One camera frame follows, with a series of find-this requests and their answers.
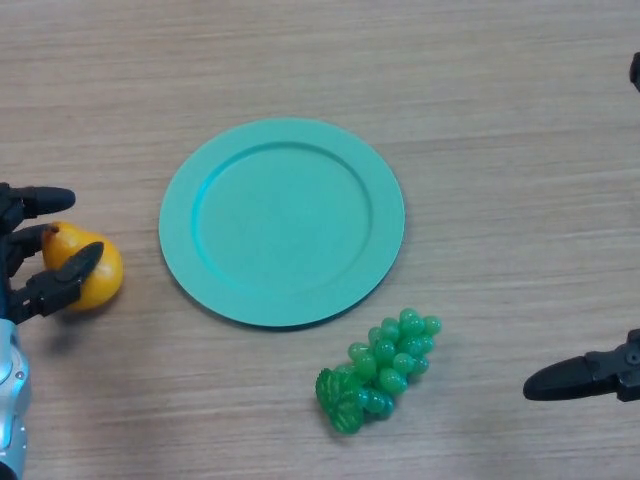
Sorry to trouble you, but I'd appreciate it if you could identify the yellow pear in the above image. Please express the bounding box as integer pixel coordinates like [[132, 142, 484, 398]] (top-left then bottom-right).
[[41, 221, 125, 312]]

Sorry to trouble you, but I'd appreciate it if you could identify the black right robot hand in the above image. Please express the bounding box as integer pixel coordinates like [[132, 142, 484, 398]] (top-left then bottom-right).
[[522, 52, 640, 403]]

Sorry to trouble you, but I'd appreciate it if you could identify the green grape bunch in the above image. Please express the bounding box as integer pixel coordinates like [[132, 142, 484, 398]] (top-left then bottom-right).
[[314, 307, 443, 436]]

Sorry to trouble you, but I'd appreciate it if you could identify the green round plate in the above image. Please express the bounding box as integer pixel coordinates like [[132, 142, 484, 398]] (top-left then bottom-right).
[[158, 117, 406, 332]]

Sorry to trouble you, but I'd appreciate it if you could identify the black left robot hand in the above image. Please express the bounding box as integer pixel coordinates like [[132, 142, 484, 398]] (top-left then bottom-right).
[[0, 182, 105, 326]]

